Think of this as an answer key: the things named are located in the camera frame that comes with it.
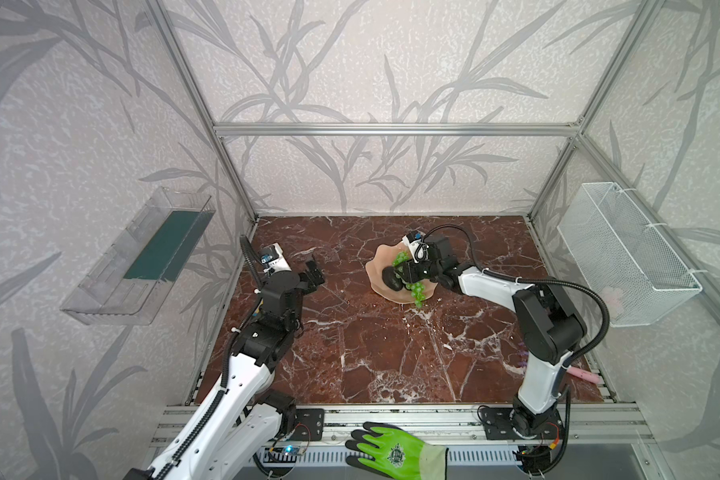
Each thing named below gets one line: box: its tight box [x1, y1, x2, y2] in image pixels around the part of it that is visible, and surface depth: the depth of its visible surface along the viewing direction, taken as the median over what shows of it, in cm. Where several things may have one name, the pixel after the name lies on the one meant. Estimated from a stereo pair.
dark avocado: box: [382, 266, 403, 291], surface depth 98 cm
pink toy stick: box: [566, 367, 600, 384], surface depth 82 cm
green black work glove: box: [345, 422, 449, 480], surface depth 70 cm
